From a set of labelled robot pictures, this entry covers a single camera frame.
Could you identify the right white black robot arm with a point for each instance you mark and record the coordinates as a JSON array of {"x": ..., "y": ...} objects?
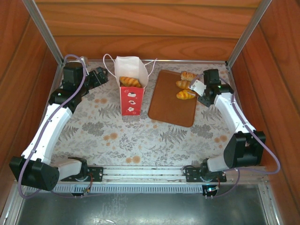
[{"x": 229, "y": 112}]

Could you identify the thin aluminium frame rail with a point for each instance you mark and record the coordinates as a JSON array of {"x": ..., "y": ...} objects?
[{"x": 175, "y": 60}]

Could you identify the floral tablecloth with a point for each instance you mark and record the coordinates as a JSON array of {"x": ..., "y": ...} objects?
[{"x": 105, "y": 140}]

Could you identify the small circuit board green light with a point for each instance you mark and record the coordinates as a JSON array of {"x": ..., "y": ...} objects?
[{"x": 211, "y": 189}]

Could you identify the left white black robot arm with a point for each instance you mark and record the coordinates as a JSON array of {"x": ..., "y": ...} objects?
[{"x": 51, "y": 131}]

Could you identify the yellow brown-striped bread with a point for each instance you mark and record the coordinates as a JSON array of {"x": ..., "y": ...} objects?
[{"x": 184, "y": 94}]

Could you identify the brown serving tray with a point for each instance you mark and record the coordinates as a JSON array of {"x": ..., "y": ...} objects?
[{"x": 168, "y": 103}]

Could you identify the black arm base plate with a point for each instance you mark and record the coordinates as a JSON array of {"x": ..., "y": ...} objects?
[
  {"x": 96, "y": 173},
  {"x": 192, "y": 174}
]

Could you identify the wide aluminium mounting rail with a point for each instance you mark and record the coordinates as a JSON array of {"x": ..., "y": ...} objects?
[{"x": 145, "y": 172}]

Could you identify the red white paper bag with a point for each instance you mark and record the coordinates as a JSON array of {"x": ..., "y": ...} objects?
[{"x": 131, "y": 103}]

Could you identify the flaky rectangular pastry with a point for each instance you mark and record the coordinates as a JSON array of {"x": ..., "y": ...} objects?
[{"x": 187, "y": 75}]

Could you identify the aluminium frame post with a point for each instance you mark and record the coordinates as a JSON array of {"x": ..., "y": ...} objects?
[
  {"x": 248, "y": 32},
  {"x": 42, "y": 30}
]

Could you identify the shiny metal sheet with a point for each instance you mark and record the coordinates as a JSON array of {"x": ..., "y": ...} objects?
[{"x": 140, "y": 211}]

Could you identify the oval golden bread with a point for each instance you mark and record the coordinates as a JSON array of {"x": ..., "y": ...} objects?
[{"x": 182, "y": 84}]

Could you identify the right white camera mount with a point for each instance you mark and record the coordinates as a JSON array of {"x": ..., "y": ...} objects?
[{"x": 198, "y": 86}]

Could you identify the long striped orange bread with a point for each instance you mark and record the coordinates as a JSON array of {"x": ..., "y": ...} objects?
[{"x": 130, "y": 81}]

